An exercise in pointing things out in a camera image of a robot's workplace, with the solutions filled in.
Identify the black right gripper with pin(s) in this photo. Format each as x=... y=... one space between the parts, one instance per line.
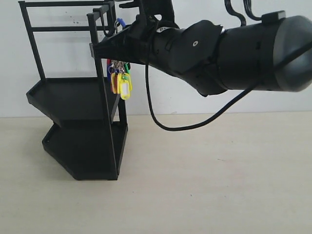
x=139 y=43

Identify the colourful key tag bunch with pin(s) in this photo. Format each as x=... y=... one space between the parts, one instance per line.
x=118 y=75

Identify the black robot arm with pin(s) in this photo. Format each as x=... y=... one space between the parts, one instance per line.
x=214 y=60

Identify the black two-tier corner rack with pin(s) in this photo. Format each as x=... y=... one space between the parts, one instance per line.
x=89 y=128

